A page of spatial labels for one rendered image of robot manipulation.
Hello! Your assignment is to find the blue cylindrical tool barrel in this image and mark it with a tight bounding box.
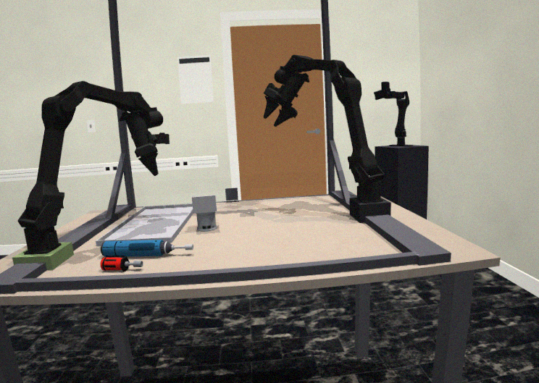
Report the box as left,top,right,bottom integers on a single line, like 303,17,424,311
100,240,193,258

